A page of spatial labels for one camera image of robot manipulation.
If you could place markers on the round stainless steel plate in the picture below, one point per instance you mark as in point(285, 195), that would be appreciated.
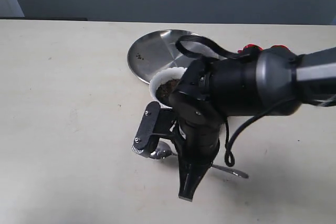
point(155, 52)

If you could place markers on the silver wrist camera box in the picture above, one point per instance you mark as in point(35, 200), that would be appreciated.
point(146, 141)

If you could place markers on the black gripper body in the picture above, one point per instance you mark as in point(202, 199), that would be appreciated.
point(194, 132)

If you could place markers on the red artificial flower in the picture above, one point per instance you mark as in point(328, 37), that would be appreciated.
point(261, 49)

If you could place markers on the white scalloped plastic pot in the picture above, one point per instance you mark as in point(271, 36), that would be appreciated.
point(163, 77)

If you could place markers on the stainless steel spork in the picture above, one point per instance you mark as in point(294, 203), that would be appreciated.
point(163, 150)

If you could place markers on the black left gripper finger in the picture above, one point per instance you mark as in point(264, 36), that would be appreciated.
point(191, 173)

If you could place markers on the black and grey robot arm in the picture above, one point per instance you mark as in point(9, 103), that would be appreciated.
point(253, 83)

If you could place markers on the dark brown potting soil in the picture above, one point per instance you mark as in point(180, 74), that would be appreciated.
point(164, 90)

